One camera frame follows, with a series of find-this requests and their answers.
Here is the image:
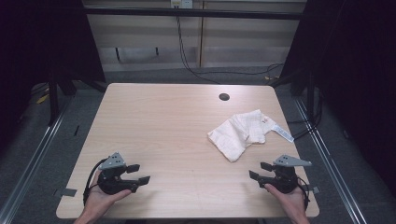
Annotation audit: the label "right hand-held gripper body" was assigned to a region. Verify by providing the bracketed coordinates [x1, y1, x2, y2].
[263, 154, 313, 194]

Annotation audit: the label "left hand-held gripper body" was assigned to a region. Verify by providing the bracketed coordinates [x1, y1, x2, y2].
[97, 151, 139, 196]

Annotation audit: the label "white cloth with pink print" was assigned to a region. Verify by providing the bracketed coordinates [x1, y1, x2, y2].
[206, 108, 295, 163]

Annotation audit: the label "person's left hand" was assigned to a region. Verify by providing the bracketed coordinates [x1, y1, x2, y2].
[83, 170, 133, 217]

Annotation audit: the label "person's right hand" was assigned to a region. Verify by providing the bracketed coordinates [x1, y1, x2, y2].
[264, 183, 308, 219]

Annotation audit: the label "large grey tape piece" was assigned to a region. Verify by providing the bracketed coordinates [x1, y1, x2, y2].
[53, 187, 78, 199]

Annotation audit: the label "black metal stand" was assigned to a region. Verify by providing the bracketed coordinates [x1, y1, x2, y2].
[305, 69, 316, 120]
[48, 73, 61, 127]

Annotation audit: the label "yellow floor marker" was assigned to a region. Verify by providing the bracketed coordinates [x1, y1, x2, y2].
[35, 92, 50, 105]

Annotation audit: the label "black curtain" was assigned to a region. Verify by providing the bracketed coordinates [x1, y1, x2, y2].
[279, 0, 396, 190]
[0, 0, 106, 152]

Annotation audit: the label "black horizontal bar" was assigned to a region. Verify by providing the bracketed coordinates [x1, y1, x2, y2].
[83, 7, 305, 21]

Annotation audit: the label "white power outlet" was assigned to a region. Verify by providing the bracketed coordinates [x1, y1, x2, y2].
[169, 0, 194, 9]

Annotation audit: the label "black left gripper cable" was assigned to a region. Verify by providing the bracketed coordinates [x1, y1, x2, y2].
[82, 158, 108, 206]

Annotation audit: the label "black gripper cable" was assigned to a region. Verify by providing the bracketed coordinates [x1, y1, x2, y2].
[295, 176, 311, 210]
[82, 158, 108, 206]

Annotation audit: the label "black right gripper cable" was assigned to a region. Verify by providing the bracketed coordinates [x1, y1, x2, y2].
[295, 176, 311, 210]

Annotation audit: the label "aluminium floor rail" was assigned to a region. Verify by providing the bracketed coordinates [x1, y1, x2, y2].
[293, 96, 369, 224]
[0, 94, 75, 224]

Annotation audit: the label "black floor cables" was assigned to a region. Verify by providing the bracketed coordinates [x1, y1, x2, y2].
[286, 87, 325, 140]

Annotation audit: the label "long black wall cable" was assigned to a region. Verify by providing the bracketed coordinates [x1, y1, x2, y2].
[175, 15, 285, 86]

